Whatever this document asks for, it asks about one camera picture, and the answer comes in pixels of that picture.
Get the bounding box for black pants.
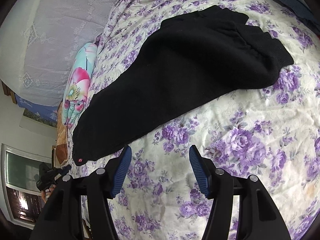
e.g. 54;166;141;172
72;5;293;166

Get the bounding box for person's hand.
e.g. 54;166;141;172
41;184;56;203

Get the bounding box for purple floral bed sheet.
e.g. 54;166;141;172
88;0;319;239

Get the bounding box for folded turquoise pink floral quilt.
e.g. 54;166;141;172
62;43;98;126

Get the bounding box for blue patterned mattress edge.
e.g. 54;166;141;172
15;94;58;120

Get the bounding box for window with white frame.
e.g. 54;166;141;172
1;144;52;229

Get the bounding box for orange brown pillow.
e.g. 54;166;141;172
55;101;68;165

